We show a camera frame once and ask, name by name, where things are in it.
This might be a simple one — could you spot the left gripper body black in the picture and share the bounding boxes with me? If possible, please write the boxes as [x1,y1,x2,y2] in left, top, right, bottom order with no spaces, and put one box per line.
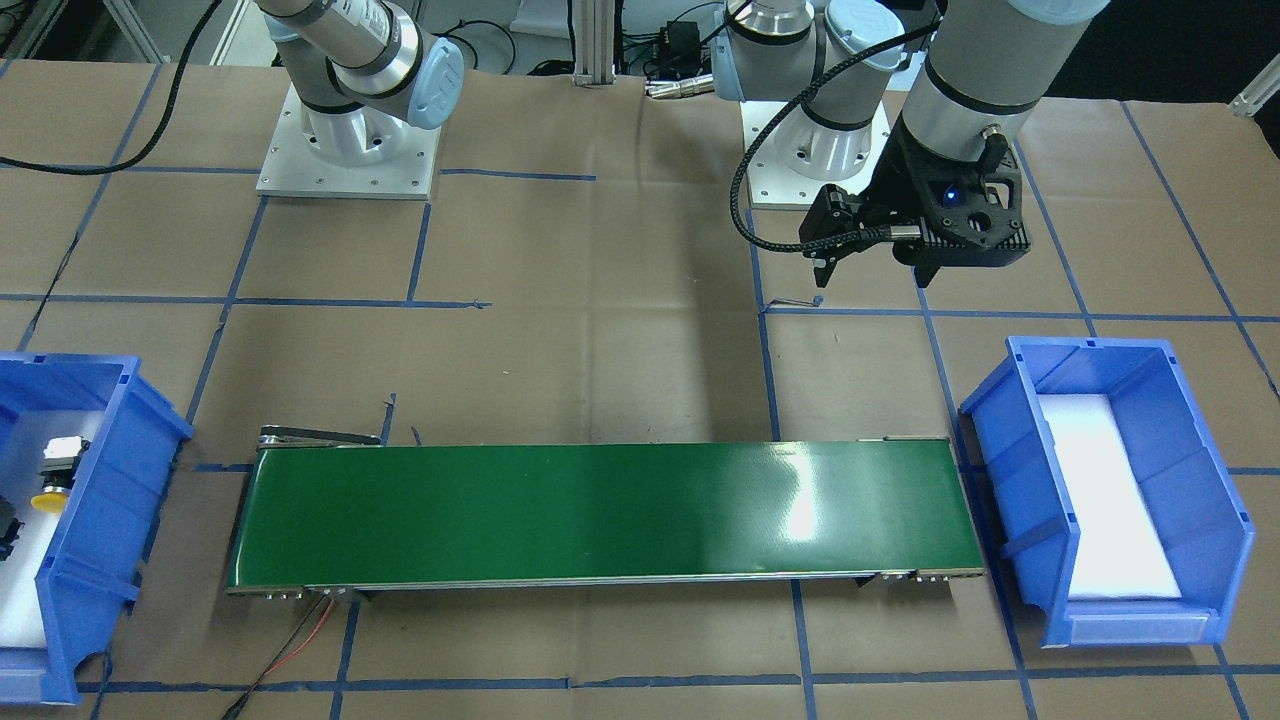
[797,120,1032,272]

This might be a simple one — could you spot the yellow push button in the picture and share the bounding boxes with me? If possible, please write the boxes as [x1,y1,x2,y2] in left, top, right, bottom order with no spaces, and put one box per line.
[29,436,91,514]

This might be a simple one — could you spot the red push button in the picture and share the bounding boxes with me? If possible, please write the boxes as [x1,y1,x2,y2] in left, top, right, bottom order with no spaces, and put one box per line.
[0,496,23,562]

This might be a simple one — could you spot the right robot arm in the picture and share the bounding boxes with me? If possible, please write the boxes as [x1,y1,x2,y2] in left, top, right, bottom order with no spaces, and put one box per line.
[257,1,465,167]

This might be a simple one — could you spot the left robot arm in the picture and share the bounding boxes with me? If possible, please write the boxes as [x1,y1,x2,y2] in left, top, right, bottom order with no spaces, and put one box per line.
[709,1,1105,288]

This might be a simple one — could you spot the blue bin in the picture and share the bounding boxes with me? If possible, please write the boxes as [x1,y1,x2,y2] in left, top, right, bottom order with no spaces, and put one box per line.
[961,336,1254,648]
[1,352,193,705]

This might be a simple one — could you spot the green conveyor belt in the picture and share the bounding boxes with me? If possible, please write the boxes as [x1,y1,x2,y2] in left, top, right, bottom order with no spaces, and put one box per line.
[227,438,986,596]

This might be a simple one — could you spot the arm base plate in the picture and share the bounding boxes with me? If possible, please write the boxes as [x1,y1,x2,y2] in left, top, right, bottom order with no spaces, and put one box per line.
[256,87,440,201]
[748,102,891,211]

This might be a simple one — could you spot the aluminium frame post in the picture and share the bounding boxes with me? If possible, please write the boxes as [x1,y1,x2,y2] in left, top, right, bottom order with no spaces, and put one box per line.
[567,1,621,87]

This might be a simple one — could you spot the red black conveyor wire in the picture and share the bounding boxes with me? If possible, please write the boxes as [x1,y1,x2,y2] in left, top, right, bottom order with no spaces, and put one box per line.
[220,592,337,720]

